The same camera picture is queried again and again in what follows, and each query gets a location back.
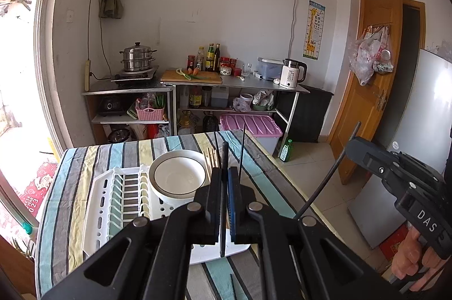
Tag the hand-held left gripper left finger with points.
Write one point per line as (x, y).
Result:
(212, 208)

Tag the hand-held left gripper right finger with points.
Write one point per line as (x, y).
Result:
(232, 204)

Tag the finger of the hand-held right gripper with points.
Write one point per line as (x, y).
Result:
(360, 146)
(392, 176)

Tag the black chopstick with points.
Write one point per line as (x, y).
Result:
(225, 159)
(233, 287)
(216, 141)
(242, 148)
(317, 190)

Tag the wooden chopstick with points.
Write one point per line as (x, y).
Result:
(206, 162)
(210, 160)
(214, 157)
(219, 159)

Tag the person's right hand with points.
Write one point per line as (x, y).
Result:
(406, 257)

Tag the wooden door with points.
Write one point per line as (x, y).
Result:
(374, 130)

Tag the white bowl with dark rim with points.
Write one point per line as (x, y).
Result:
(176, 176)

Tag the red box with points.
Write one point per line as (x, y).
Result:
(393, 245)

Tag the black panel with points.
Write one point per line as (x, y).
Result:
(307, 116)

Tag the silver refrigerator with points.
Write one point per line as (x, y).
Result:
(416, 116)

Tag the green plastic bottle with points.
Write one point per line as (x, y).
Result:
(285, 152)

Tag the pink lid storage box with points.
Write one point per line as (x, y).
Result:
(250, 125)

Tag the cooking oil bottle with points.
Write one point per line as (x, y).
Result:
(210, 122)
(187, 122)

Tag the hanging plastic bags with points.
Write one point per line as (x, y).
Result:
(367, 56)

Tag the white plastic dish rack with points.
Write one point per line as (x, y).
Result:
(116, 201)

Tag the white electric kettle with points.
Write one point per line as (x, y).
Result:
(291, 74)

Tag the bag of kitchen supplies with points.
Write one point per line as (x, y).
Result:
(265, 100)

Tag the pink plastic basket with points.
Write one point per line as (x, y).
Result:
(150, 113)

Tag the steel bowl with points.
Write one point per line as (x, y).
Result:
(119, 136)

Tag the grey plastic container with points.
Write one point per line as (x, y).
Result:
(268, 67)

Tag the long steel shelf table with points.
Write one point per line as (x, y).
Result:
(247, 82)

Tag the wooden cutting board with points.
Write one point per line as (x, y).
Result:
(204, 77)

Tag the red cup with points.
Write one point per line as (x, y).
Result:
(236, 71)

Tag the patterned white jar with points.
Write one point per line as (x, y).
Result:
(226, 71)

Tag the drinking glass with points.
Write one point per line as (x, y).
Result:
(247, 70)

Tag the carrot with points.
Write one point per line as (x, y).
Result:
(193, 71)

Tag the green onion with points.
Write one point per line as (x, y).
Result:
(183, 72)

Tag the black kitchen appliance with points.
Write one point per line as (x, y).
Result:
(110, 106)

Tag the striped tablecloth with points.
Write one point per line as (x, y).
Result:
(70, 180)

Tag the red lid jar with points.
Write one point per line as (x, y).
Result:
(191, 63)

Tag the dark soy sauce bottle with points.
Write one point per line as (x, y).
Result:
(217, 58)

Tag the yellow label oil bottle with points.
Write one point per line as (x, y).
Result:
(210, 58)

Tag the clear condiment bottle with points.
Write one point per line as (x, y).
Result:
(200, 60)

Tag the black cooktop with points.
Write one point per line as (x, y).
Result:
(134, 77)

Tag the small steel shelf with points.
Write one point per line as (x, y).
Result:
(106, 88)

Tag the stainless steel steamer pot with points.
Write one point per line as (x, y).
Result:
(137, 56)

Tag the beige power strip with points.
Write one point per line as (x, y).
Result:
(87, 74)

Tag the wooden chair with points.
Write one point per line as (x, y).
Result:
(14, 268)

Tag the glass sliding door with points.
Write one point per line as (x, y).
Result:
(44, 74)

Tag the giraffe wall poster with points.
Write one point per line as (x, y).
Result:
(314, 32)

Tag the white wall socket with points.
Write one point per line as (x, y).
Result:
(70, 16)

